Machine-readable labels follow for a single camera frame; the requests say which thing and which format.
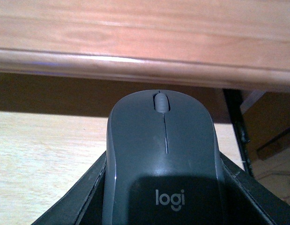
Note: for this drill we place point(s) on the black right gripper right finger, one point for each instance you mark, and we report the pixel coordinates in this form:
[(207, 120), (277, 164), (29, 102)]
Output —
[(250, 203)]

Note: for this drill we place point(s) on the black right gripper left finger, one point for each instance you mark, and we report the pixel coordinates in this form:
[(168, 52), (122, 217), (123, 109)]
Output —
[(83, 203)]

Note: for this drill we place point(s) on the dark grey Logitech mouse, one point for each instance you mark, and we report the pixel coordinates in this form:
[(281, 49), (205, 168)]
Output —
[(163, 164)]

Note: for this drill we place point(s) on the wooden pull-out drawer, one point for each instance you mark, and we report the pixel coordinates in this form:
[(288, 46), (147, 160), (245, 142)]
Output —
[(52, 129)]

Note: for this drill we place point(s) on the black metal drawer rail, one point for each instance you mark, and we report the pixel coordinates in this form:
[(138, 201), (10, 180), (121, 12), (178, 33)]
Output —
[(233, 101)]

